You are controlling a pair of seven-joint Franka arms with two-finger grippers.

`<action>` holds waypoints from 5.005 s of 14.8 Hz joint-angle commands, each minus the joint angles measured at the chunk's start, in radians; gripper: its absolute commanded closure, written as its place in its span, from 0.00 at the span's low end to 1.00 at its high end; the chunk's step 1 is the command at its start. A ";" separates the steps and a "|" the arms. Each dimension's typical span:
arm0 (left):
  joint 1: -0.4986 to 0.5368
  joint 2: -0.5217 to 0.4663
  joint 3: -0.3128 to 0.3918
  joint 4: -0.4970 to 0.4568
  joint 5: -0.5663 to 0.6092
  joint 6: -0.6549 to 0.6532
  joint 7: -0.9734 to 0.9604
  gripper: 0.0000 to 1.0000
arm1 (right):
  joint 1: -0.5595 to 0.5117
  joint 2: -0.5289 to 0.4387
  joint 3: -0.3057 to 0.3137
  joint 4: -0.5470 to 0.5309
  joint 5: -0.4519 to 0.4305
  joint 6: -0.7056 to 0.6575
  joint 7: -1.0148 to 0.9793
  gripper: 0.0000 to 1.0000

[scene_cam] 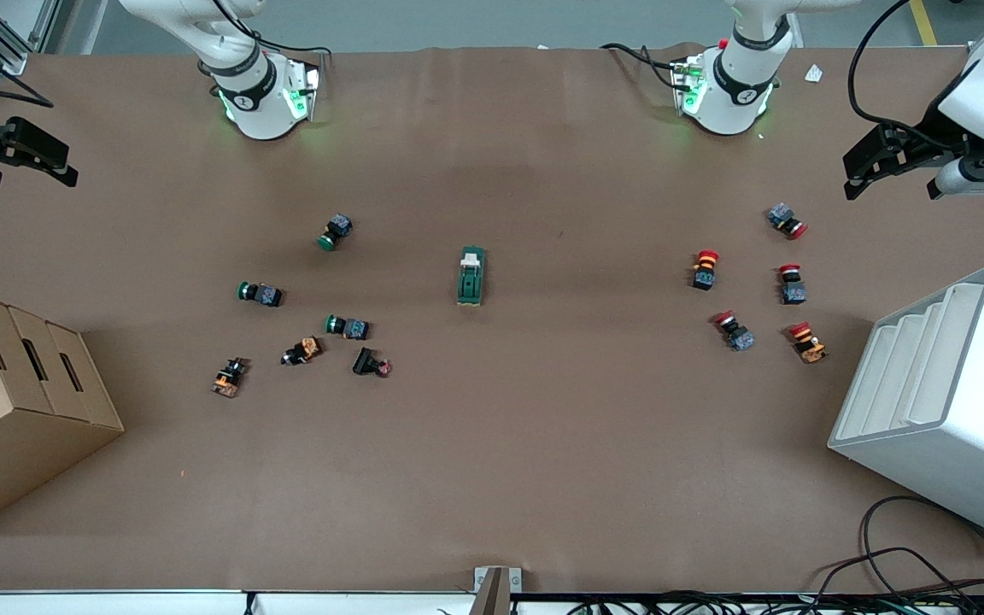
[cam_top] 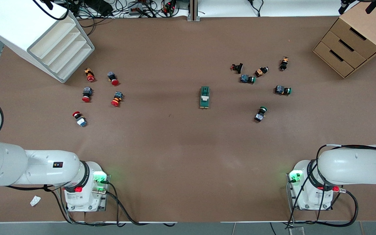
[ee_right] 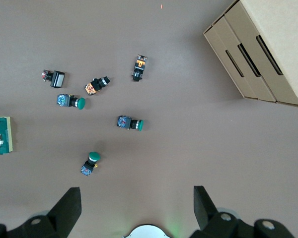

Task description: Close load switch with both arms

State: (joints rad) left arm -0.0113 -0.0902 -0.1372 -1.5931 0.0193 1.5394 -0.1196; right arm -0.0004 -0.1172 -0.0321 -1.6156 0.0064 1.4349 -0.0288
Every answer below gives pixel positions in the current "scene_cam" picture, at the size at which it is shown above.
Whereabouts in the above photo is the green load switch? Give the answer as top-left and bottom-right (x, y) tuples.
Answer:
(456, 246), (488, 308)

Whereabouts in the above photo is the red orange emergency button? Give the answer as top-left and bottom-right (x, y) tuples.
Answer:
(788, 321), (828, 365)

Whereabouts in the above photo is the red yellow emergency button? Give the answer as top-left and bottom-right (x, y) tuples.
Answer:
(691, 249), (721, 291)

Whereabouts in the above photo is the brown cardboard box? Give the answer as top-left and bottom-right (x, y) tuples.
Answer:
(0, 285), (126, 537)

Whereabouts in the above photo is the green push button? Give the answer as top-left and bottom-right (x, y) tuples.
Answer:
(318, 214), (354, 252)
(325, 314), (371, 341)
(237, 281), (285, 308)

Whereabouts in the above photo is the white slotted rack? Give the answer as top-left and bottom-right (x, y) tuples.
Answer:
(828, 264), (984, 549)

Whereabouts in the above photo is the brown paper table cover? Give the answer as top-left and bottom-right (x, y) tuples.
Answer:
(0, 44), (984, 595)

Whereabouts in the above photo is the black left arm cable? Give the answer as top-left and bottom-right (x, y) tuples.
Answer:
(847, 0), (941, 131)

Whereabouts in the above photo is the aluminium frame profile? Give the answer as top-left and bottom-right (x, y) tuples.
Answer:
(0, 0), (62, 74)

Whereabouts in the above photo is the black base cable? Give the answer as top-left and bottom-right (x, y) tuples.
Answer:
(600, 43), (682, 91)

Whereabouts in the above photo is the black orange selector switch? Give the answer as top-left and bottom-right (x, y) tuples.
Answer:
(211, 358), (249, 398)
(281, 337), (324, 366)

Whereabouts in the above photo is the black looped cable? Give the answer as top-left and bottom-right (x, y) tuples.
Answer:
(808, 495), (984, 615)

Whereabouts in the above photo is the black switch with red tip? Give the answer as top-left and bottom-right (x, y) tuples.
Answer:
(352, 347), (393, 378)

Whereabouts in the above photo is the black cable bundle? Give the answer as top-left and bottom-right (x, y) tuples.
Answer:
(569, 589), (984, 615)

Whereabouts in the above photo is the grey metal bracket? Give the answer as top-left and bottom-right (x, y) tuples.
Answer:
(474, 566), (523, 615)

